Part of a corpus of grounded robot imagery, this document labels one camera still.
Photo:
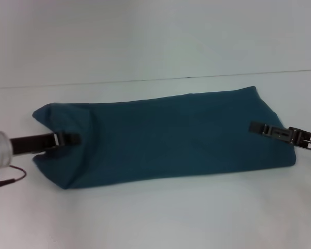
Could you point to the teal FREE print t-shirt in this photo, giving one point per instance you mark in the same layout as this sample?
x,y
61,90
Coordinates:
x,y
158,137

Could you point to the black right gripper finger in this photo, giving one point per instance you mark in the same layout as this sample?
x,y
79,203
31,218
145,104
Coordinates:
x,y
268,131

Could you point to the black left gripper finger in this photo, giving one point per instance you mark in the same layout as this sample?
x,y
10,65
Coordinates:
x,y
67,138

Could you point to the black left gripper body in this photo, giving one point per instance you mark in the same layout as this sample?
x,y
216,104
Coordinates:
x,y
32,144

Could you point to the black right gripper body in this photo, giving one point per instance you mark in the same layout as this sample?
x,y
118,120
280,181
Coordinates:
x,y
305,140

